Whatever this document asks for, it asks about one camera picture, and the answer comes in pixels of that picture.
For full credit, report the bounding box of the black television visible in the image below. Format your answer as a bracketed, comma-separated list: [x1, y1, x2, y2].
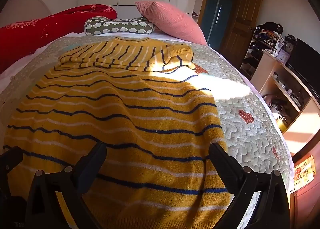
[285, 38, 320, 94]

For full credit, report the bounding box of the pale rounded headboard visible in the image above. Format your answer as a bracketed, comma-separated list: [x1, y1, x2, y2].
[0, 0, 52, 28]

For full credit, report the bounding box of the red star print pillow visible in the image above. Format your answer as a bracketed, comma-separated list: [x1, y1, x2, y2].
[0, 4, 118, 74]

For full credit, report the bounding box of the ornate dark table clock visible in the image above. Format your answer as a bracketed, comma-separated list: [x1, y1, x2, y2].
[282, 34, 297, 57]

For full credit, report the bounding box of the teal glass doorway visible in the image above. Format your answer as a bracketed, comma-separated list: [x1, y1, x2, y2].
[200, 0, 237, 45]

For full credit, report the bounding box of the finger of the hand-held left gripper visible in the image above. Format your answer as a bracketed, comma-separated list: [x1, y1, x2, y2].
[0, 146, 24, 181]

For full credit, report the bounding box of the cluttered storage rack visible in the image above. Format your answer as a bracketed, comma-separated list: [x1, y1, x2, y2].
[240, 21, 284, 79]

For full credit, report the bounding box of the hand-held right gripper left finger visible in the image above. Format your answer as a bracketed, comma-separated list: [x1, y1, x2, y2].
[25, 141, 108, 229]

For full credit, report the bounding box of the wooden door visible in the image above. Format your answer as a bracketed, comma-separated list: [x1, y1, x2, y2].
[219, 0, 264, 63]

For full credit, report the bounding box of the pink ribbed pillow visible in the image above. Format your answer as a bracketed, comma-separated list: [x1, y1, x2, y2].
[135, 0, 208, 46]

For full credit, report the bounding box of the small purple clock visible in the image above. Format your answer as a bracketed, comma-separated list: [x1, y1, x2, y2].
[278, 51, 290, 65]

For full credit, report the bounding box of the yellow striped knit sweater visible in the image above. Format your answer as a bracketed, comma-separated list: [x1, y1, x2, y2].
[3, 37, 233, 229]

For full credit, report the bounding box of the green hedgehog-print bolster pillow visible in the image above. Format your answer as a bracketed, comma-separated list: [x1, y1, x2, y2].
[84, 16, 156, 36]

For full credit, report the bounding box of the beige shelf cabinet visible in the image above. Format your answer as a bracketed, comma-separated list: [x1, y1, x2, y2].
[250, 50, 320, 154]

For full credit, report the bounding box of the quilted heart-pattern bed blanket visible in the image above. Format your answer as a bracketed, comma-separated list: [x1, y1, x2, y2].
[0, 35, 295, 229]

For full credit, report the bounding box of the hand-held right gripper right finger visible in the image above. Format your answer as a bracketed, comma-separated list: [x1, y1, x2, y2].
[208, 142, 290, 229]

